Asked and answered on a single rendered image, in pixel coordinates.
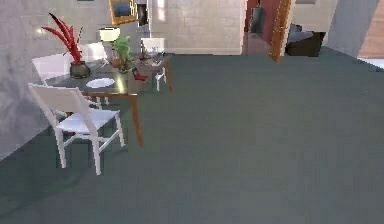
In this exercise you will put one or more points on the gold framed picture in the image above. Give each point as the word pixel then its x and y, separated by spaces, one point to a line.
pixel 122 10

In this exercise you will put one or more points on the white chair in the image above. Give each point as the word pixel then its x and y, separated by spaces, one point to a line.
pixel 153 45
pixel 51 66
pixel 83 121

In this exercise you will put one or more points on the brown wooden room door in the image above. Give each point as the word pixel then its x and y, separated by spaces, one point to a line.
pixel 279 31

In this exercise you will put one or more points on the white lamp shade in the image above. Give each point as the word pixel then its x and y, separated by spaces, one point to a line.
pixel 109 33

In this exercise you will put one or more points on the green house plant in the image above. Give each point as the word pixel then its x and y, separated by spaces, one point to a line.
pixel 122 53

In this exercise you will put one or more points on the white plate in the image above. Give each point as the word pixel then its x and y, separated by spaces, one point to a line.
pixel 100 82

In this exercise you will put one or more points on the dark candle holder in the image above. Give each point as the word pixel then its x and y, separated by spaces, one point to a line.
pixel 144 53

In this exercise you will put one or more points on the black sofa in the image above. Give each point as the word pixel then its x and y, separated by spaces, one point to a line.
pixel 305 43

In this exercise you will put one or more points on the brown wooden dining table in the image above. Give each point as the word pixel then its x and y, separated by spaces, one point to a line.
pixel 125 85

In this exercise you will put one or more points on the dark framed picture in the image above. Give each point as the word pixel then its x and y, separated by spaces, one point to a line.
pixel 142 14

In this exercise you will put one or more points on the red plant in dark pot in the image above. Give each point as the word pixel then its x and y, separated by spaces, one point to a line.
pixel 77 65

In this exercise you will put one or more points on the dark hanging picture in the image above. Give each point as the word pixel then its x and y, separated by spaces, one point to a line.
pixel 257 19

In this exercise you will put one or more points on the small red object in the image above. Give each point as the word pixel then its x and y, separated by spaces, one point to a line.
pixel 139 76

